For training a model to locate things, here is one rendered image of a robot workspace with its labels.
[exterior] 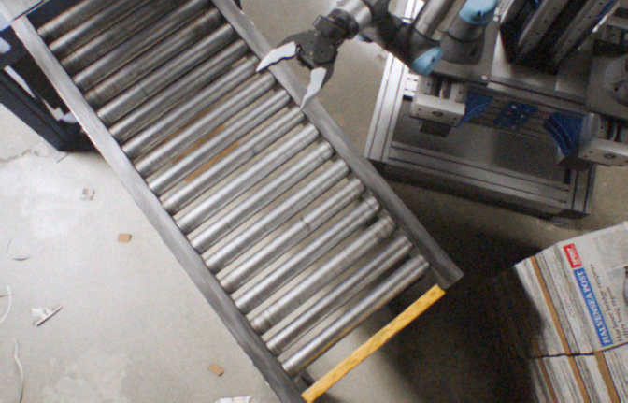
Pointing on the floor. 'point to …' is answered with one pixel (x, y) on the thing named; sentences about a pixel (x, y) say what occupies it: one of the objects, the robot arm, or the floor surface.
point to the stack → (610, 237)
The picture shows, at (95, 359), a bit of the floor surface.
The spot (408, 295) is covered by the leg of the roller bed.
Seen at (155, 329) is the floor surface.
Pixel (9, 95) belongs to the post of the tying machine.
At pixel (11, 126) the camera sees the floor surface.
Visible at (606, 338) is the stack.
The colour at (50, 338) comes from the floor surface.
